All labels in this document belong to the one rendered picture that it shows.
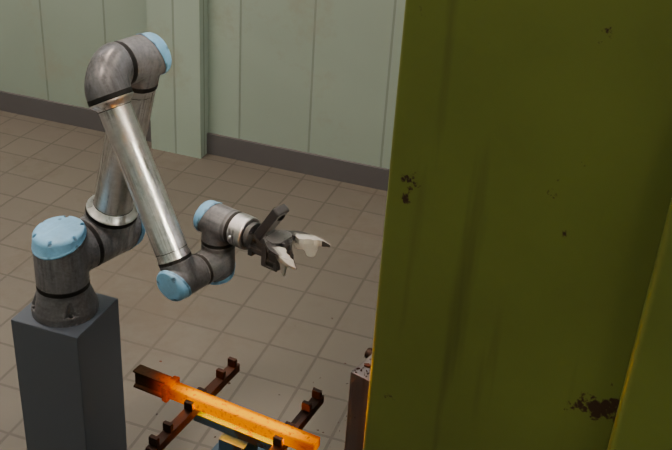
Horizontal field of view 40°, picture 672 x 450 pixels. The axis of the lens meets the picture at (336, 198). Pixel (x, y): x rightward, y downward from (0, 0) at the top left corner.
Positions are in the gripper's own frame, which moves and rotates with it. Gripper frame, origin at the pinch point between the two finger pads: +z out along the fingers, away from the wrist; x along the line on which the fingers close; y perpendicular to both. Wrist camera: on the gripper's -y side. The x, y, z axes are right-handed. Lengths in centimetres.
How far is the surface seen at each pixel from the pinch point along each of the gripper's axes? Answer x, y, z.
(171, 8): -172, 20, -217
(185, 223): -119, 101, -158
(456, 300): 49, -39, 62
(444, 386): 49, -22, 62
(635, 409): 59, -41, 93
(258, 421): 48, 8, 23
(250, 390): -45, 101, -56
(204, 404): 51, 8, 11
